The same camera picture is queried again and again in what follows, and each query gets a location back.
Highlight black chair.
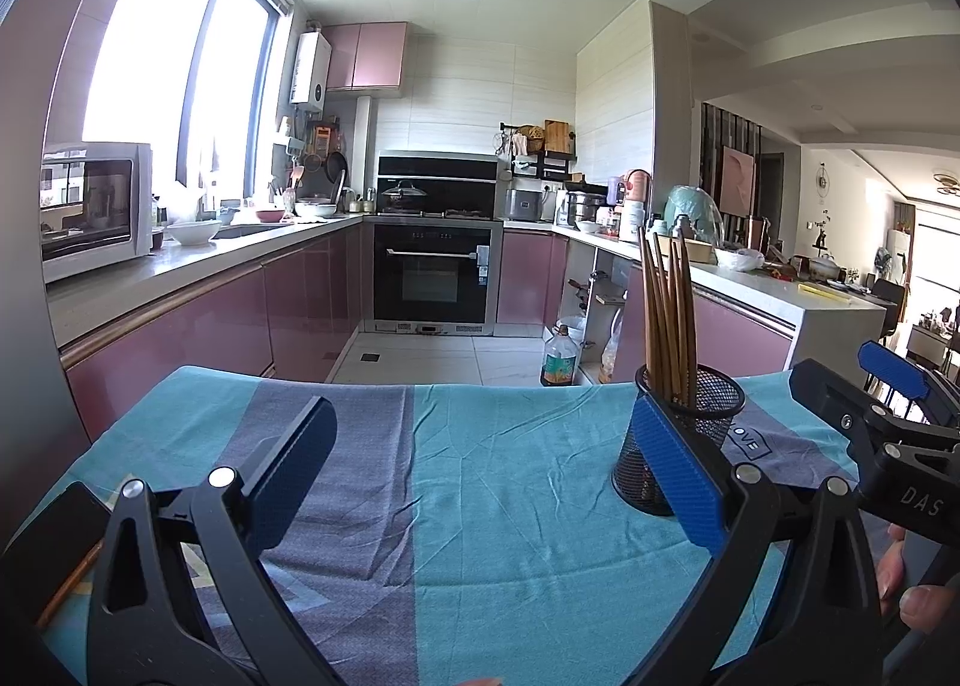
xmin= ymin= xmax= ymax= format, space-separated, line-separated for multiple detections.
xmin=862 ymin=277 xmax=908 ymax=394

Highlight white wall water heater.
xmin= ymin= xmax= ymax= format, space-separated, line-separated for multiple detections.
xmin=290 ymin=31 xmax=332 ymax=108

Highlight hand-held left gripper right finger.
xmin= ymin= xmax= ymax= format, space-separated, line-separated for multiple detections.
xmin=628 ymin=397 xmax=886 ymax=686

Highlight pink wall cabinet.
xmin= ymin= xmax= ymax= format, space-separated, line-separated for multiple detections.
xmin=322 ymin=22 xmax=410 ymax=94

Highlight grey kitchen countertop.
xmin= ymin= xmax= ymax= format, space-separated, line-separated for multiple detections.
xmin=45 ymin=215 xmax=365 ymax=349

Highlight black wall rack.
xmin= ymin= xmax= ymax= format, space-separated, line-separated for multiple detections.
xmin=496 ymin=122 xmax=578 ymax=181

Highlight steel stock pot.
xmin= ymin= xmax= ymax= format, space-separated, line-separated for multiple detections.
xmin=564 ymin=187 xmax=607 ymax=226

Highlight black built-in oven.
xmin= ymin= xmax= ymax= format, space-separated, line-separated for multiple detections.
xmin=373 ymin=219 xmax=502 ymax=327

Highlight cooking oil bottle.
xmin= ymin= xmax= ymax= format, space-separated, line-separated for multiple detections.
xmin=541 ymin=326 xmax=580 ymax=387

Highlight bamboo steamer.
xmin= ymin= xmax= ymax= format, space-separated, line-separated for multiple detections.
xmin=652 ymin=232 xmax=713 ymax=265

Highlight black smartphone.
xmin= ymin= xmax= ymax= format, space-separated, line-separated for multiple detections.
xmin=0 ymin=482 xmax=113 ymax=631

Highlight pink lower kitchen cabinets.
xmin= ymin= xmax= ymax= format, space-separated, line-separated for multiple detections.
xmin=64 ymin=224 xmax=368 ymax=432
xmin=499 ymin=230 xmax=796 ymax=383

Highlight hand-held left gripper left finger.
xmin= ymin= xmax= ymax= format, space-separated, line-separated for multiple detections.
xmin=86 ymin=395 xmax=346 ymax=686

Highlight large kitchen window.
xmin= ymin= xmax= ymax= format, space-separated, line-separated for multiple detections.
xmin=82 ymin=0 xmax=293 ymax=199

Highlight teal plastic-wrapped appliance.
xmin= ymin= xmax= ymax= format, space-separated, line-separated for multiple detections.
xmin=664 ymin=185 xmax=725 ymax=244

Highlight framed wall picture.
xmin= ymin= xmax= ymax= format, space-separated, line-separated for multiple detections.
xmin=721 ymin=146 xmax=757 ymax=216

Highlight red-tipped wooden chopstick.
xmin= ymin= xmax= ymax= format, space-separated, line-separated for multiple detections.
xmin=36 ymin=540 xmax=104 ymax=631

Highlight black mesh holder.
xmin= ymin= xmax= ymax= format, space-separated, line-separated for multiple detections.
xmin=611 ymin=362 xmax=747 ymax=516

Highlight white bowl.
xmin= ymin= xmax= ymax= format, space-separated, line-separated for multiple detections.
xmin=166 ymin=221 xmax=223 ymax=246

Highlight pot with glass lid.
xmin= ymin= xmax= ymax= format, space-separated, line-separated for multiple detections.
xmin=382 ymin=181 xmax=428 ymax=214

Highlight black range hood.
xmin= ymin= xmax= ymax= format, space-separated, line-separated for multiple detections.
xmin=377 ymin=152 xmax=507 ymax=218

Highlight white microwave oven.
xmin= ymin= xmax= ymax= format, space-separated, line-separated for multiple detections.
xmin=41 ymin=142 xmax=155 ymax=284

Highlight white kitchen countertop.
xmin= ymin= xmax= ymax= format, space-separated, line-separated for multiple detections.
xmin=502 ymin=219 xmax=886 ymax=372

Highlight person's right hand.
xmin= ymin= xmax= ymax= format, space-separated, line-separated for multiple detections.
xmin=876 ymin=525 xmax=960 ymax=627

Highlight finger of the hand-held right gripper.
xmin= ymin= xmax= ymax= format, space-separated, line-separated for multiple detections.
xmin=857 ymin=341 xmax=960 ymax=424
xmin=789 ymin=358 xmax=901 ymax=462

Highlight teal grey printed tablecloth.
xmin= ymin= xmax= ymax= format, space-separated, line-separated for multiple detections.
xmin=0 ymin=365 xmax=901 ymax=686

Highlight bundle of wooden chopsticks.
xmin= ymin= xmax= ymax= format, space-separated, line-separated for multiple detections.
xmin=637 ymin=230 xmax=700 ymax=406

